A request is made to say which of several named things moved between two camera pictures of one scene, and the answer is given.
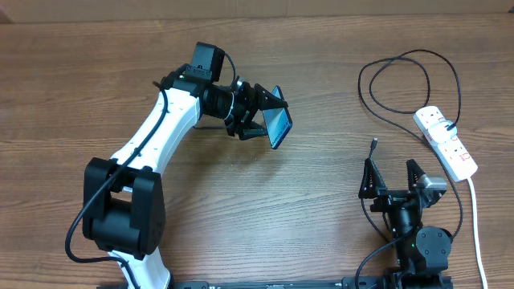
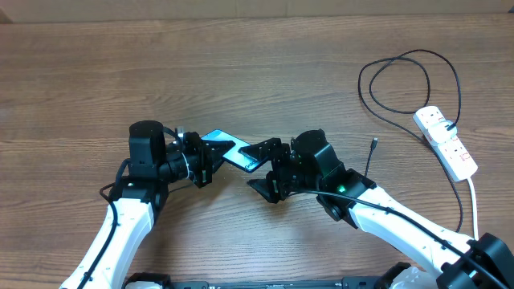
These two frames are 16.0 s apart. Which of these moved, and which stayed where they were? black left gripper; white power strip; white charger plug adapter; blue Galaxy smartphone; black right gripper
Moved: blue Galaxy smartphone; black right gripper; black left gripper
Stayed: white charger plug adapter; white power strip
